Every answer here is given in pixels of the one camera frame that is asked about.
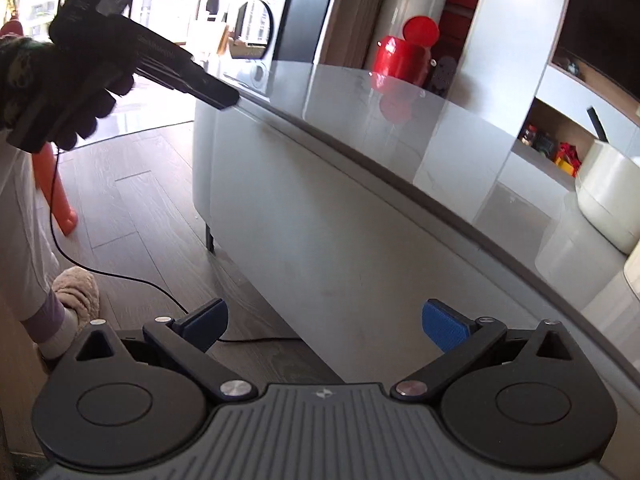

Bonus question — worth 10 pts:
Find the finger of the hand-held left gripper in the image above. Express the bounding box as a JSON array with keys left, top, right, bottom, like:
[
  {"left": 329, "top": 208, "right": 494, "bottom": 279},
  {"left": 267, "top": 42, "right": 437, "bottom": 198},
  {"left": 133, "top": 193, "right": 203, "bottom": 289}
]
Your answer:
[{"left": 135, "top": 29, "right": 241, "bottom": 111}]

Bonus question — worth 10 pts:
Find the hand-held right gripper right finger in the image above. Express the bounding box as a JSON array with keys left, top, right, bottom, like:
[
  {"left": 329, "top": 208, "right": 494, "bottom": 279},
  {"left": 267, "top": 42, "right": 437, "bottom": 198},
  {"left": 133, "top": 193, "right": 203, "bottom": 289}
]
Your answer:
[{"left": 390, "top": 298, "right": 576, "bottom": 403}]

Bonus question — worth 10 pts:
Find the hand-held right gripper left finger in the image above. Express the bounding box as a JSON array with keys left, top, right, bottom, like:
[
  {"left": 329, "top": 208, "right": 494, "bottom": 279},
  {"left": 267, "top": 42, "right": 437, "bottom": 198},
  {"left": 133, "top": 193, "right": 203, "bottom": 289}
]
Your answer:
[{"left": 75, "top": 298, "right": 256, "bottom": 403}]

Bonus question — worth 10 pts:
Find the person's left hand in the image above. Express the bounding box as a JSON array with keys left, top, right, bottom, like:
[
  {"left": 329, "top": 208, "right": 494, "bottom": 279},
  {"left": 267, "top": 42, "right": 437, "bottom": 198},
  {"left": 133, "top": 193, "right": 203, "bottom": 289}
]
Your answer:
[{"left": 0, "top": 36, "right": 137, "bottom": 153}]

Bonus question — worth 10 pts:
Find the white washing machine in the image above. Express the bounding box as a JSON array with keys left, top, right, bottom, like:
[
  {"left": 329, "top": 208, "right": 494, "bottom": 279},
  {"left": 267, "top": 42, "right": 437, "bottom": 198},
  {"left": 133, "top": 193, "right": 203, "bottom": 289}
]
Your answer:
[{"left": 227, "top": 0, "right": 299, "bottom": 92}]

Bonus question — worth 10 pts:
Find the beige fluffy slipper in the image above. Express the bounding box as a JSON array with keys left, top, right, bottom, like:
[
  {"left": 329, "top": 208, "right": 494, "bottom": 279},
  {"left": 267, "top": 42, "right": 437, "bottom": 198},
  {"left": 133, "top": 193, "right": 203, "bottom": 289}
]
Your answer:
[{"left": 51, "top": 267, "right": 101, "bottom": 335}]

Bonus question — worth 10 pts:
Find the grey round table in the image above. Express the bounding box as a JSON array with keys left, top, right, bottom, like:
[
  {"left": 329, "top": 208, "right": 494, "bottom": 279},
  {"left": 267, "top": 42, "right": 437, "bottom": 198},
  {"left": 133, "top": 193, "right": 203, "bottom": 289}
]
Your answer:
[{"left": 192, "top": 60, "right": 640, "bottom": 413}]

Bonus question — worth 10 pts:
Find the orange plastic stand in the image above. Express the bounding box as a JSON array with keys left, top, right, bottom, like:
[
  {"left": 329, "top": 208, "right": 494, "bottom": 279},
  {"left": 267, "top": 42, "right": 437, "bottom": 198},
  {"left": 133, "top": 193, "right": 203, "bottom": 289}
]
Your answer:
[{"left": 32, "top": 141, "right": 80, "bottom": 236}]

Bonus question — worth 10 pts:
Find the person's white trouser leg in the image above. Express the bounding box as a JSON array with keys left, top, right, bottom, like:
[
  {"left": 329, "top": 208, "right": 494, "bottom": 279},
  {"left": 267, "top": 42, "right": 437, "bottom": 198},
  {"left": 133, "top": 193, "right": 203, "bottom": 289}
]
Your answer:
[{"left": 0, "top": 129, "right": 83, "bottom": 363}]

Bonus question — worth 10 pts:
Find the black toy car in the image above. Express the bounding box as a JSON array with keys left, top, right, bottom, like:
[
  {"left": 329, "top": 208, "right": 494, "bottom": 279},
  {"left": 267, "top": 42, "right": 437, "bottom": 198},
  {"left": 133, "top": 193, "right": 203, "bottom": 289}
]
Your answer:
[{"left": 534, "top": 135, "right": 559, "bottom": 161}]

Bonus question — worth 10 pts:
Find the red pot with lid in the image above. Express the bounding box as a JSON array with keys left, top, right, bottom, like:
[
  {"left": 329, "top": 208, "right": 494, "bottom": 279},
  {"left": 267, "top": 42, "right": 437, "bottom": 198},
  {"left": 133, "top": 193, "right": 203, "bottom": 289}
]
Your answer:
[{"left": 373, "top": 15, "right": 441, "bottom": 88}]

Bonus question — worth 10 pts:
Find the white round container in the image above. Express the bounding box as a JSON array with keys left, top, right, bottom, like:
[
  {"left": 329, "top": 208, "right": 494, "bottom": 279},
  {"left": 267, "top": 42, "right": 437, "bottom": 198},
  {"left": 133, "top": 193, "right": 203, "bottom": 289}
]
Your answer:
[{"left": 574, "top": 137, "right": 640, "bottom": 256}]

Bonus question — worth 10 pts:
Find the black perforated speaker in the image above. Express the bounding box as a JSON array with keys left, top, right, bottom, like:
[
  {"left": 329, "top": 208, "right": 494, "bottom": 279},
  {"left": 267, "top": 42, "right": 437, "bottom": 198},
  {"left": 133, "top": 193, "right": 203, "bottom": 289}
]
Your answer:
[{"left": 429, "top": 56, "right": 458, "bottom": 96}]

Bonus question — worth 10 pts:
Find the dark television screen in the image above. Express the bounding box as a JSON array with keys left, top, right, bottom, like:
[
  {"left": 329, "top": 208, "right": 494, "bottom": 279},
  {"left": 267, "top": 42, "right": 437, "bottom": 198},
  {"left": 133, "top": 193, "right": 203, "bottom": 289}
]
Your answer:
[{"left": 551, "top": 0, "right": 640, "bottom": 88}]

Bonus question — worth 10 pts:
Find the black cable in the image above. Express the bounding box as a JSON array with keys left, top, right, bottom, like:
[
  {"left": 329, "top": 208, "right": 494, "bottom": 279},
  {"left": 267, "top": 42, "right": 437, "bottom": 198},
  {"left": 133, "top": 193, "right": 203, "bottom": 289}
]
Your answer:
[{"left": 50, "top": 147, "right": 304, "bottom": 346}]

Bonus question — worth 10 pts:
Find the black handle stick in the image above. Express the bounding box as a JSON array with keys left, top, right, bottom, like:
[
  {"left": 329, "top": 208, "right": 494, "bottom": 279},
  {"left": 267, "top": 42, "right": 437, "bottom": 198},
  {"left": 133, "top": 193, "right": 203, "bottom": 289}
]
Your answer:
[{"left": 586, "top": 106, "right": 610, "bottom": 144}]

